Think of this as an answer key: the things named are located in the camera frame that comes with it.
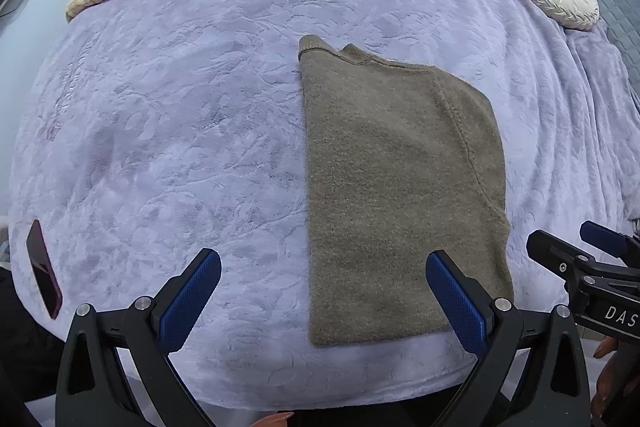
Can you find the person left hand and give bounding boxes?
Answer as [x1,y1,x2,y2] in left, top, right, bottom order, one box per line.
[250,412,294,427]

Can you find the dark red smartphone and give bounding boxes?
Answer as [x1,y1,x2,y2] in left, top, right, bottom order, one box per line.
[26,220,63,320]

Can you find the person right hand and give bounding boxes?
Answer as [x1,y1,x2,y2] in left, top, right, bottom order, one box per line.
[590,337,639,419]

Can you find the lavender embossed bed blanket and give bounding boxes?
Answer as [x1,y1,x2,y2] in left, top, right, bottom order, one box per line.
[9,0,639,410]

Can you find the brown knit sweater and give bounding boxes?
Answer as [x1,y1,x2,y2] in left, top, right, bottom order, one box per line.
[298,36,513,347]

